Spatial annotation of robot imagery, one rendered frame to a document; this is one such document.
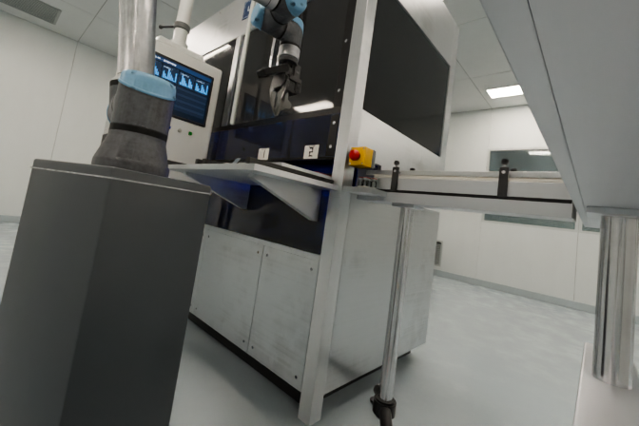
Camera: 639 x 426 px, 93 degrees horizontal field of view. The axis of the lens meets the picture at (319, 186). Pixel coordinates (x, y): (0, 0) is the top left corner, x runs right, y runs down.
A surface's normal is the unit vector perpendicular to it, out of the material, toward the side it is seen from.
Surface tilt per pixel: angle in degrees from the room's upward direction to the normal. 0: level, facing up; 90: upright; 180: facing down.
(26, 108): 90
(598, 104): 180
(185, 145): 90
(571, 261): 90
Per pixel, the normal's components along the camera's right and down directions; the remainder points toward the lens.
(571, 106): -0.15, 0.99
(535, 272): -0.67, -0.16
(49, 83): 0.73, 0.04
